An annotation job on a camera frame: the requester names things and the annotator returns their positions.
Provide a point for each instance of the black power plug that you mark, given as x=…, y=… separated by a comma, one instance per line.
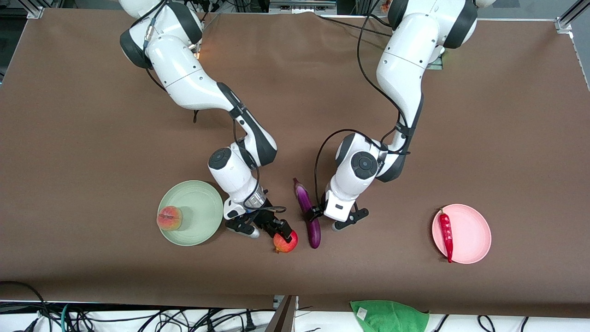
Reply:
x=250, y=322

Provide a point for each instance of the purple eggplant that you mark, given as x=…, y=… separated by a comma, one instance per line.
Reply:
x=304, y=198

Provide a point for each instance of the peach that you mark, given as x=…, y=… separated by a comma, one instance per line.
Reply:
x=169, y=218

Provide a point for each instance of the dark table support post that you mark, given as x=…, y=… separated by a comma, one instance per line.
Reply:
x=283, y=318

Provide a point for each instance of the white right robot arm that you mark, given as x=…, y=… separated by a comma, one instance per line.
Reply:
x=184, y=74

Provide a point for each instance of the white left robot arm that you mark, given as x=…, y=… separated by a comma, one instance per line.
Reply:
x=405, y=69

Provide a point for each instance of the green cloth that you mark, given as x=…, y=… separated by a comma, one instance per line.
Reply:
x=389, y=318

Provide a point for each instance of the red pomegranate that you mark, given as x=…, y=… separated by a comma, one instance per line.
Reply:
x=286, y=245

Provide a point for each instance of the red chili pepper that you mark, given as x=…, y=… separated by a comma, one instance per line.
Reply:
x=445, y=230

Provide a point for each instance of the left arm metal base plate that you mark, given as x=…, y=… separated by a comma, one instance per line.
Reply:
x=437, y=62

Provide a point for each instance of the pale green round plate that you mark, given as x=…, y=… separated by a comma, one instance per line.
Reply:
x=203, y=216

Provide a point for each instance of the grey equipment box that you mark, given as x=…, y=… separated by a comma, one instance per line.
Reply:
x=302, y=7

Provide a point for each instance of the pink round plate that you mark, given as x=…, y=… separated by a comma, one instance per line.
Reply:
x=470, y=230

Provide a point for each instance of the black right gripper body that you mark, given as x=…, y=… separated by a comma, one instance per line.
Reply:
x=268, y=218

